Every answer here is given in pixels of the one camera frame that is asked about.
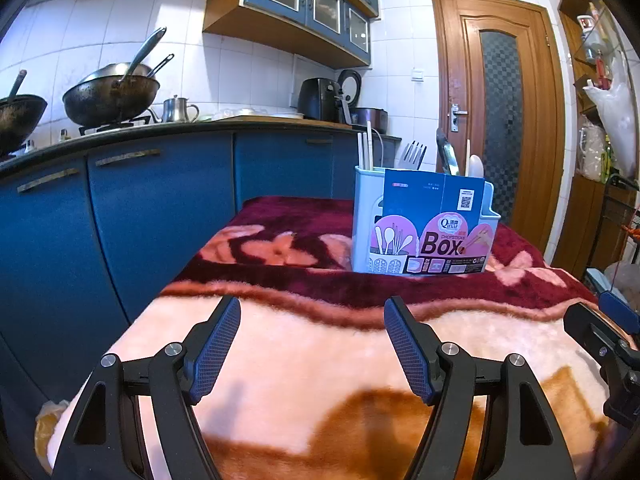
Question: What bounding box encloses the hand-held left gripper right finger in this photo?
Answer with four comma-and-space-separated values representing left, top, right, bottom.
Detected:
384, 296, 576, 480

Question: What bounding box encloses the blue kitchen base cabinet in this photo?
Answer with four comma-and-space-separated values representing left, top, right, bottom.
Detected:
0, 127, 403, 461

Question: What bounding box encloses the steel ladle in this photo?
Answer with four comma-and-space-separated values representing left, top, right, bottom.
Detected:
122, 27, 168, 78

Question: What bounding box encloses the black gas stove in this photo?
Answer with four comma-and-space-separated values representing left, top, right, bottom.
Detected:
80, 115, 152, 136

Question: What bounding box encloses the black rice cooker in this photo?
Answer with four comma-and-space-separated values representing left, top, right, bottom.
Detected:
337, 69, 390, 133

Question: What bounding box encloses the black air fryer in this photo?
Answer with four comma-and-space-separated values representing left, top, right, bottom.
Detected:
297, 77, 346, 121

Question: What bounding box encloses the blue wall cabinet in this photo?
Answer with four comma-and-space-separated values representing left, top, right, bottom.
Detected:
202, 0, 378, 68

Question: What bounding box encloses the wooden shelf unit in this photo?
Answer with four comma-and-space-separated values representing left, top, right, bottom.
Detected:
552, 0, 640, 281

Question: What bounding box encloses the large black wok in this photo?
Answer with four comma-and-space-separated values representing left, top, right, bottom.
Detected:
62, 53, 176, 128

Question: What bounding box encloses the steel kettle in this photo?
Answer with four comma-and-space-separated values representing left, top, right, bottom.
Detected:
150, 95, 201, 124

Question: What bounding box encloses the small black wok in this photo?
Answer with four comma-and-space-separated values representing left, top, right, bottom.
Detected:
0, 70, 48, 157

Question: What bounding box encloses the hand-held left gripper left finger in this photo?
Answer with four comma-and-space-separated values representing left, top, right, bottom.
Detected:
52, 296, 242, 480

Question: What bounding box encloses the light blue utensil box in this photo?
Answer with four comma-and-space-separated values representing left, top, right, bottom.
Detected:
351, 165, 502, 277

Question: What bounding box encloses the brown wooden door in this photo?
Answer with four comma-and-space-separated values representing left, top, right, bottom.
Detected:
431, 0, 566, 266

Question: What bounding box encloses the steel table knife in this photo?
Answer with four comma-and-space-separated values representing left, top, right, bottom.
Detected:
436, 127, 462, 176

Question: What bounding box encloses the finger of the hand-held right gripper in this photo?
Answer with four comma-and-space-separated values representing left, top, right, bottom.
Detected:
564, 303, 634, 359
597, 291, 640, 335

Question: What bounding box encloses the floral fleece blanket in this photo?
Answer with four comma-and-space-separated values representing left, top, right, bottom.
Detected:
35, 196, 640, 480

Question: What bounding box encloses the white-handled fork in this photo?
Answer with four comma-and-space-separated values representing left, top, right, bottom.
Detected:
401, 141, 428, 171

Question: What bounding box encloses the white plastic bag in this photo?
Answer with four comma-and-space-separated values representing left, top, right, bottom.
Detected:
582, 52, 640, 178

